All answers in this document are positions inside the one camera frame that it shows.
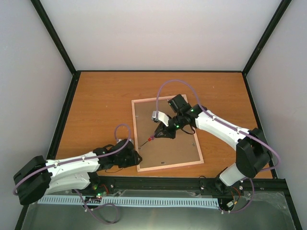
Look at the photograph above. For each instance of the blue red screwdriver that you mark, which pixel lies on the blue red screwdriver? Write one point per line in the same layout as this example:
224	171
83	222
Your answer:
148	140

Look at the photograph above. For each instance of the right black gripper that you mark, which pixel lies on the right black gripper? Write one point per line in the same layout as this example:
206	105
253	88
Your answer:
161	129

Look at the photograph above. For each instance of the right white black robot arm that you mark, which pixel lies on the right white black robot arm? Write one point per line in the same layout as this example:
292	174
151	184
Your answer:
252	153

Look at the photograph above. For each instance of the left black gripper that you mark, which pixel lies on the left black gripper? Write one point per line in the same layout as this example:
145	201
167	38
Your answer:
134	160

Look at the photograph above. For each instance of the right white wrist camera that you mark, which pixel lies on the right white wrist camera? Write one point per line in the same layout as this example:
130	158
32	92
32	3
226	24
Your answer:
158	116

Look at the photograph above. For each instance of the light blue cable duct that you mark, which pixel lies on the light blue cable duct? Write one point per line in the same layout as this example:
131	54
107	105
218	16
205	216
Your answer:
132	201

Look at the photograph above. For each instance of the pink photo frame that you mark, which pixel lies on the pink photo frame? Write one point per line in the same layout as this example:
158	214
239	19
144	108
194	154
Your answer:
159	146

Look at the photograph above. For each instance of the grey metal front plate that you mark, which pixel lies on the grey metal front plate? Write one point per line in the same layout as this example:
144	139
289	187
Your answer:
254	211

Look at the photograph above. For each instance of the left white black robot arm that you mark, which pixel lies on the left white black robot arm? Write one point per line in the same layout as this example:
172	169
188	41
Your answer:
40	177

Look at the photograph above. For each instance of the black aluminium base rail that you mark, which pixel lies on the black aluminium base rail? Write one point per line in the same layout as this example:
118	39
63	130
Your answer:
202	186

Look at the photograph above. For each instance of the black cage frame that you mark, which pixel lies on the black cage frame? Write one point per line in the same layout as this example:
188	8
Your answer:
38	6

